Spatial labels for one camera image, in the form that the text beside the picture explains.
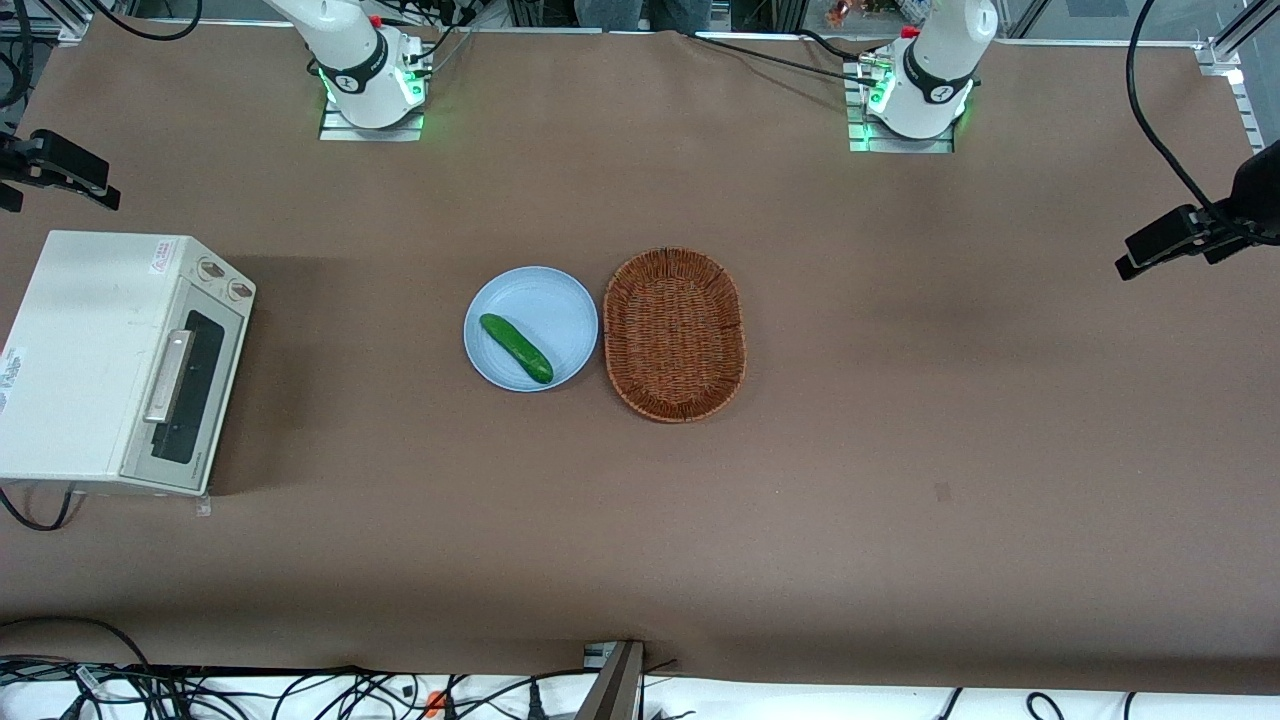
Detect oven door with metal handle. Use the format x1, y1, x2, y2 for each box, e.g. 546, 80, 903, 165
120, 278, 249, 497

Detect white toaster oven body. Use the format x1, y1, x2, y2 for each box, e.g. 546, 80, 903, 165
0, 230, 257, 498

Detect green cucumber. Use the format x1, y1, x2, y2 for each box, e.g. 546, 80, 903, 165
479, 313, 555, 386

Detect light blue round plate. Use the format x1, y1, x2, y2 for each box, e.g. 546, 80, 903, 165
463, 265, 600, 394

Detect brown oval wicker basket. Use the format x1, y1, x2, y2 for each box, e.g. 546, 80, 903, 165
603, 246, 748, 425

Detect person in blue jeans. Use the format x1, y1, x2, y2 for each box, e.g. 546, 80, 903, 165
572, 0, 736, 33

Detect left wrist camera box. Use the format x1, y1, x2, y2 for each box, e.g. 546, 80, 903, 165
1200, 226, 1249, 267

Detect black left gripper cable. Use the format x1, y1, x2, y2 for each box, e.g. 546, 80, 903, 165
1125, 0, 1236, 226

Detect aluminium frame profile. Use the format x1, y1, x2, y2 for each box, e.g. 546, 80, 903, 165
1195, 0, 1280, 153

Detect black oven power cord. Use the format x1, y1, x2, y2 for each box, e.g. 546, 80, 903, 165
0, 483, 76, 532

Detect tangled black floor cables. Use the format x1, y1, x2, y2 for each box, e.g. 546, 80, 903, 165
0, 655, 561, 720

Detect grey metal post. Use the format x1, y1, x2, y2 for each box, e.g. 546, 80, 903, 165
578, 640, 647, 720

